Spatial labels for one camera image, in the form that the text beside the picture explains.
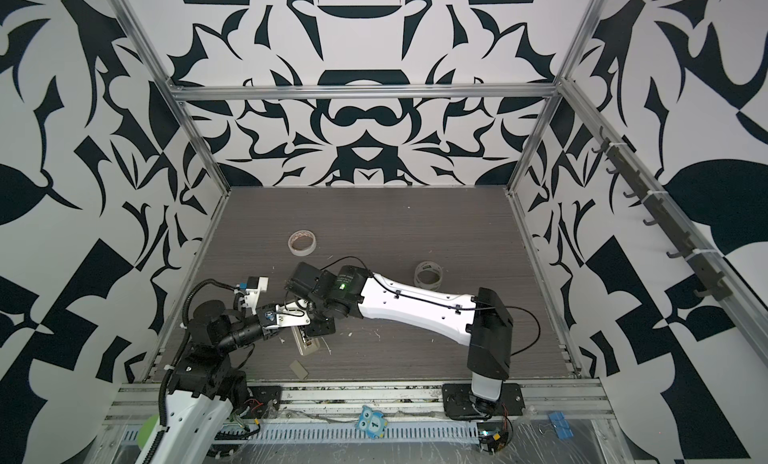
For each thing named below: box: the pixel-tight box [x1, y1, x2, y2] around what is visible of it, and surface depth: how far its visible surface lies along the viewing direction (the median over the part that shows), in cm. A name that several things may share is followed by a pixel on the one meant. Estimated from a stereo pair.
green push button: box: [137, 414, 160, 449], surface depth 71 cm
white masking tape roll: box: [288, 229, 317, 257], surface depth 105 cm
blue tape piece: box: [548, 411, 574, 440], surface depth 72 cm
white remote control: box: [291, 326, 320, 356], surface depth 71 cm
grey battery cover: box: [289, 360, 309, 380], surface depth 81 cm
